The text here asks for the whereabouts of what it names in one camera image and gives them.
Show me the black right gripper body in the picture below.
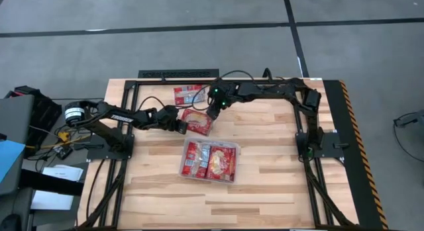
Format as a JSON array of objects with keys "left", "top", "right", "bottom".
[{"left": 207, "top": 78, "right": 240, "bottom": 109}]

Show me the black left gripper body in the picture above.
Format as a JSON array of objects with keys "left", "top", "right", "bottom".
[{"left": 154, "top": 105, "right": 183, "bottom": 131}]

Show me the red popcorn bag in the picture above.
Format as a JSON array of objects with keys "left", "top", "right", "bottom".
[
  {"left": 205, "top": 146, "right": 237, "bottom": 183},
  {"left": 173, "top": 85, "right": 209, "bottom": 106},
  {"left": 180, "top": 108, "right": 213, "bottom": 137},
  {"left": 180, "top": 140, "right": 212, "bottom": 179}
]

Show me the clear plastic container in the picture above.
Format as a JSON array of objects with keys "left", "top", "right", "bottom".
[{"left": 178, "top": 136, "right": 241, "bottom": 185}]

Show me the black floor vent grille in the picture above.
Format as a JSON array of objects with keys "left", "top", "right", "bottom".
[{"left": 138, "top": 68, "right": 220, "bottom": 79}]

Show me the black power adapter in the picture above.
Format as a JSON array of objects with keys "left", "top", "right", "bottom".
[{"left": 52, "top": 145, "right": 74, "bottom": 160}]

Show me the white paper sheet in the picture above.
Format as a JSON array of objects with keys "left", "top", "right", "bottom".
[
  {"left": 30, "top": 190, "right": 75, "bottom": 211},
  {"left": 42, "top": 164, "right": 84, "bottom": 183}
]

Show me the black crate with red trim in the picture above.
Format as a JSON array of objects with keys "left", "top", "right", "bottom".
[{"left": 3, "top": 85, "right": 64, "bottom": 149}]

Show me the black hazard-striped table edge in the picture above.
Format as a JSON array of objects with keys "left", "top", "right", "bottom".
[{"left": 323, "top": 79, "right": 390, "bottom": 230}]

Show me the grey box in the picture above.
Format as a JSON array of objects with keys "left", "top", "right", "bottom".
[{"left": 0, "top": 94, "right": 36, "bottom": 196}]

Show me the blue sheet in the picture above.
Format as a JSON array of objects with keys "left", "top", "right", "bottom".
[{"left": 0, "top": 140, "right": 27, "bottom": 184}]

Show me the black rounded object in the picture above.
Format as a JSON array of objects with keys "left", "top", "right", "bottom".
[{"left": 0, "top": 212, "right": 23, "bottom": 231}]

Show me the grey device on floor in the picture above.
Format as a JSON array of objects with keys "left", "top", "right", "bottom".
[{"left": 393, "top": 108, "right": 424, "bottom": 128}]

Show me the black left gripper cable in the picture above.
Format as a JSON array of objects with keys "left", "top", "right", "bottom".
[{"left": 136, "top": 95, "right": 182, "bottom": 112}]

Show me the black aluminium table frame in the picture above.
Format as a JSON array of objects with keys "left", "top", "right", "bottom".
[{"left": 78, "top": 78, "right": 360, "bottom": 231}]

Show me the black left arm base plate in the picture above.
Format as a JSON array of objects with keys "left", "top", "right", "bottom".
[{"left": 86, "top": 138, "right": 135, "bottom": 161}]

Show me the yellow cable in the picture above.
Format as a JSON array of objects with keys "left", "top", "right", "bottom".
[{"left": 25, "top": 130, "right": 92, "bottom": 150}]

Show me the thin black cable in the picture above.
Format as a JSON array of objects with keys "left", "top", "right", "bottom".
[{"left": 85, "top": 158, "right": 105, "bottom": 222}]

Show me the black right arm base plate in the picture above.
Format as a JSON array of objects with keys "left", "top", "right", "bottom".
[{"left": 295, "top": 130, "right": 346, "bottom": 159}]

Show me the black floor cable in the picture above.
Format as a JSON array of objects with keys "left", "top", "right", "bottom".
[{"left": 393, "top": 120, "right": 424, "bottom": 163}]

